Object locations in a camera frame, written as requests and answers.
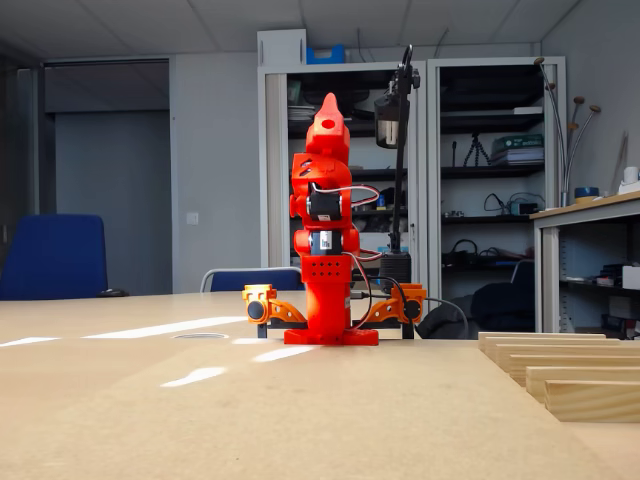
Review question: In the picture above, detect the orange table clamp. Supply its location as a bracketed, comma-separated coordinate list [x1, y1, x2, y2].
[367, 282, 429, 340]
[241, 283, 308, 340]

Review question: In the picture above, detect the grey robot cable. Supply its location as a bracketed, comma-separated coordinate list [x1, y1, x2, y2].
[423, 297, 470, 341]

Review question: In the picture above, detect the brown fibreboard sheet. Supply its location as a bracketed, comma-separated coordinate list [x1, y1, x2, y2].
[0, 341, 640, 480]

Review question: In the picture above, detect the grey side table wooden top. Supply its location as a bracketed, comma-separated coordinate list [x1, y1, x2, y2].
[528, 190, 640, 342]

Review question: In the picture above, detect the black gooseneck stand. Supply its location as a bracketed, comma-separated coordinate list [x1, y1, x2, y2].
[373, 43, 422, 296]

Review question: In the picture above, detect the green book stack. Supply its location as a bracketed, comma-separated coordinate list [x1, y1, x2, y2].
[490, 133, 546, 167]

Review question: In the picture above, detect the black mini tripod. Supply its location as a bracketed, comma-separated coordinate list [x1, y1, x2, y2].
[461, 131, 492, 169]

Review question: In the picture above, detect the white cable grommet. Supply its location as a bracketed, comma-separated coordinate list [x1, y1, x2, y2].
[171, 331, 231, 342]

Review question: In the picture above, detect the black jacket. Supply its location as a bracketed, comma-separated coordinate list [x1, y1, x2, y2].
[416, 282, 537, 341]

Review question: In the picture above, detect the blue plastic box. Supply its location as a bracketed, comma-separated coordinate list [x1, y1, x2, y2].
[305, 44, 347, 66]

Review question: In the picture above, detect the black cable heap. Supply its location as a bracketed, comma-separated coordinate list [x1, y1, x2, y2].
[442, 238, 534, 266]

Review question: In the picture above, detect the blue chair grey frame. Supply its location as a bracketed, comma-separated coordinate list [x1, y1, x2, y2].
[199, 266, 310, 294]

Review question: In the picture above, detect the dark office chair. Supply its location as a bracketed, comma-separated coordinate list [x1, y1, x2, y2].
[509, 258, 536, 287]

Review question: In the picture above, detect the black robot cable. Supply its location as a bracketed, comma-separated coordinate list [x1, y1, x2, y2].
[349, 277, 417, 341]

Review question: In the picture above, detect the grey metal cabinet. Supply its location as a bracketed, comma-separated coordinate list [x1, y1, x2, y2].
[256, 60, 429, 301]
[427, 55, 568, 341]

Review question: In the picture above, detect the grey door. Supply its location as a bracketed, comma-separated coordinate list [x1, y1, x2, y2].
[43, 58, 172, 296]

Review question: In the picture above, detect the blue office chair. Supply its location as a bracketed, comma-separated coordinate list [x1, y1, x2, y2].
[0, 213, 109, 302]

